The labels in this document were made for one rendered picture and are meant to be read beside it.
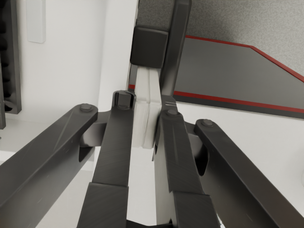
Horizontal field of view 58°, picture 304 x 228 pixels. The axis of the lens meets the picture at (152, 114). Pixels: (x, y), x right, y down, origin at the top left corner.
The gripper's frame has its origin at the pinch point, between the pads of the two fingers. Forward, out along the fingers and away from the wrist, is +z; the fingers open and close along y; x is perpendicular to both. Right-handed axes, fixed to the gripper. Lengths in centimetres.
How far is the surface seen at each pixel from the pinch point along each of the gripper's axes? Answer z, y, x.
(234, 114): 17.3, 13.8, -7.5
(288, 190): 17.3, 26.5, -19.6
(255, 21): 93, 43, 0
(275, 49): 93, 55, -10
